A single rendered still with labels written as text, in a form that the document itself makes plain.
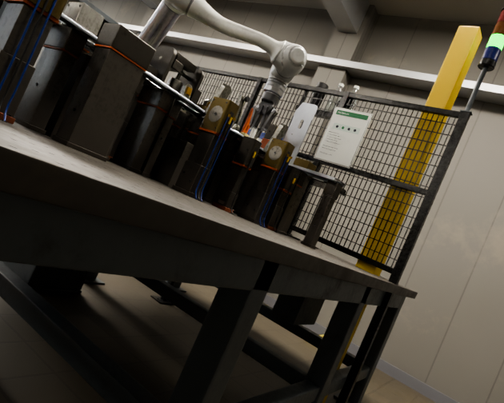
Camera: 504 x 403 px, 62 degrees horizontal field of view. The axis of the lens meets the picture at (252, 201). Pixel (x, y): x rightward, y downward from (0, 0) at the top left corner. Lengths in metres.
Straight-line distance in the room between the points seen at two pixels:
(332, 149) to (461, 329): 1.91
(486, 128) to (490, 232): 0.85
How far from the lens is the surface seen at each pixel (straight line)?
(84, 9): 1.49
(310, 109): 2.13
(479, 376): 3.68
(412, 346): 3.70
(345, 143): 2.29
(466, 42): 2.42
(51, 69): 1.28
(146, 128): 1.44
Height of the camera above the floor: 0.73
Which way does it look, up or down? 1 degrees up
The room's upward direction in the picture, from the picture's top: 24 degrees clockwise
